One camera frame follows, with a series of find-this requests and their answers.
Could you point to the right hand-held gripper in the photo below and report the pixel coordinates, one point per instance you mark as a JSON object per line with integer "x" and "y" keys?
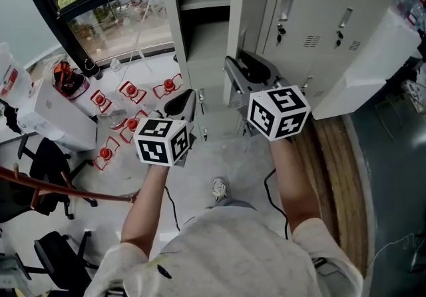
{"x": 279, "y": 112}

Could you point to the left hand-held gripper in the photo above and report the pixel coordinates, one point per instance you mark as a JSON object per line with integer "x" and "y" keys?
{"x": 159, "y": 142}

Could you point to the person's right forearm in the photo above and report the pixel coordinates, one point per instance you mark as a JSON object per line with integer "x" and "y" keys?
{"x": 293, "y": 182}

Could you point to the person's left forearm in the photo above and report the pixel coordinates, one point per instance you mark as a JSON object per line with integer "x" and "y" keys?
{"x": 143, "y": 209}

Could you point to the small red-labelled item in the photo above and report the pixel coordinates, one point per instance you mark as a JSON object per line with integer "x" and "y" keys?
{"x": 168, "y": 84}

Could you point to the clear water jug red cap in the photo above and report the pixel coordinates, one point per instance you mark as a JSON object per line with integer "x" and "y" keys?
{"x": 130, "y": 90}
{"x": 132, "y": 124}
{"x": 106, "y": 153}
{"x": 100, "y": 100}

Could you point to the small clear plastic bottle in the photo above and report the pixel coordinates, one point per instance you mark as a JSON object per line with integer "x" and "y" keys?
{"x": 116, "y": 66}

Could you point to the white sneaker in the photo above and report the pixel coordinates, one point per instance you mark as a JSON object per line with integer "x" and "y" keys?
{"x": 220, "y": 189}

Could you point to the black bottle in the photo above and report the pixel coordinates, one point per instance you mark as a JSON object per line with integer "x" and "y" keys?
{"x": 93, "y": 71}

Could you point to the thin white pole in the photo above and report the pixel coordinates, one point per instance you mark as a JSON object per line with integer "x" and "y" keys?
{"x": 146, "y": 14}

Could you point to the blue jeans leg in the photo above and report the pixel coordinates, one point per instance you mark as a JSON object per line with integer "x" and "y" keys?
{"x": 229, "y": 204}

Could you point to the large white box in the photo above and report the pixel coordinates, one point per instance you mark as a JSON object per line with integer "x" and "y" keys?
{"x": 366, "y": 76}

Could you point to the orange black item pink bucket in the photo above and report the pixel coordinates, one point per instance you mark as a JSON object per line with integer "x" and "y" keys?
{"x": 68, "y": 79}

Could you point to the white cardboard box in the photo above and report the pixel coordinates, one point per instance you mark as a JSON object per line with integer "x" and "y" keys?
{"x": 60, "y": 116}

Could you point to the brown wooden planks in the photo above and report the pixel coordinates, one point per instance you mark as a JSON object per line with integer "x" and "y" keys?
{"x": 339, "y": 172}

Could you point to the brown wooden coat rack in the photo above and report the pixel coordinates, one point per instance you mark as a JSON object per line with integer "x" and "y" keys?
{"x": 83, "y": 193}

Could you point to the black office chair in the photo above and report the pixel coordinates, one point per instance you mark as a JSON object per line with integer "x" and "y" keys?
{"x": 66, "y": 265}
{"x": 50, "y": 162}

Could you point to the white t-shirt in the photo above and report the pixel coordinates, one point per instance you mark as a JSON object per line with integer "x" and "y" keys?
{"x": 226, "y": 255}

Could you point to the large water bottle red label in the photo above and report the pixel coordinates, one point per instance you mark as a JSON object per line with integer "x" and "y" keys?
{"x": 13, "y": 82}

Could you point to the black cloth item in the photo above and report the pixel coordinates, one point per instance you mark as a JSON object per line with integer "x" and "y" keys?
{"x": 11, "y": 119}

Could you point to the black framed window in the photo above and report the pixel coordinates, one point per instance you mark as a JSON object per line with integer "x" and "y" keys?
{"x": 45, "y": 2}

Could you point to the clear plastic wrapped items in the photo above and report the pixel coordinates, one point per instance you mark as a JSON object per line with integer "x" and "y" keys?
{"x": 412, "y": 6}

